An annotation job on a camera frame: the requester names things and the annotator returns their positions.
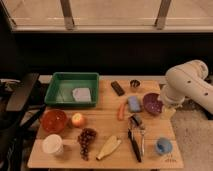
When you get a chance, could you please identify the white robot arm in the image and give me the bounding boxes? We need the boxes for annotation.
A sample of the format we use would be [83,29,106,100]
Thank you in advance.
[159,60,213,115]

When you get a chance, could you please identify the red yellow apple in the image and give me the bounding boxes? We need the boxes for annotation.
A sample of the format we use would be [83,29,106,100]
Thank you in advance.
[71,113,86,128]

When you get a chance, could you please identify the dark red grape bunch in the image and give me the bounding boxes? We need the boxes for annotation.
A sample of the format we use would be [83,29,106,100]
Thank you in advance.
[77,128,97,161]

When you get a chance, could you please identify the green plastic tray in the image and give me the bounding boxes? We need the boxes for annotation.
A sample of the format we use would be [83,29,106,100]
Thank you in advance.
[45,72,99,108]

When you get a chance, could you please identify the wooden cutting board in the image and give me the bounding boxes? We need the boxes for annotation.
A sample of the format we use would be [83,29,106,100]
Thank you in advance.
[28,80,184,169]

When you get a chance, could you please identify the blue sponge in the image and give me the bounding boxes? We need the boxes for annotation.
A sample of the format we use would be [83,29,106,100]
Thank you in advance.
[128,96,141,112]

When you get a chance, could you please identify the blue cup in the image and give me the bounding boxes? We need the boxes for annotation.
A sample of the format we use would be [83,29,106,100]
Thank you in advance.
[155,137,173,155]

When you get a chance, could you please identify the dark brown chocolate bar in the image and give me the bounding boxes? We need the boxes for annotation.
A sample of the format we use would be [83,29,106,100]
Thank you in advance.
[111,81,125,96]

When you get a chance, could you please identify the small metal cup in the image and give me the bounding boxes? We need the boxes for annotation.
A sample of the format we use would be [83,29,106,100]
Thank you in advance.
[130,79,140,88]

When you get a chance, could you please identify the orange translucent bowl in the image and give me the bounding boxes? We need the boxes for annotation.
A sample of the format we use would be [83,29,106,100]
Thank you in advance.
[41,109,68,133]

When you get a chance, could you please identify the purple bowl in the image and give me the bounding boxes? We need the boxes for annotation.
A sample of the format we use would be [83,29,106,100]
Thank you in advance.
[143,93,163,116]

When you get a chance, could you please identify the white paper cup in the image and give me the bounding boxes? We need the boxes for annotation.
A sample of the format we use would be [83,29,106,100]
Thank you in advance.
[42,134,63,156]

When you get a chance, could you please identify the yellow banana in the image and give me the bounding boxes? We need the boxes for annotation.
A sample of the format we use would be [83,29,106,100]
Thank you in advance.
[96,135,121,160]

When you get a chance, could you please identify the orange carrot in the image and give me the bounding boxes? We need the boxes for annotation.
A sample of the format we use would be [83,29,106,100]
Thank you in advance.
[117,102,127,121]

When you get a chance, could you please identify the black office chair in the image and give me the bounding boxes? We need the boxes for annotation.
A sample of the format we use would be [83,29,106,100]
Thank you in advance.
[0,73,46,171]

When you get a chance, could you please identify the grey cloth in tray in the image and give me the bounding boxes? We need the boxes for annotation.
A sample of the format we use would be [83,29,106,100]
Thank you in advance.
[72,88,91,102]

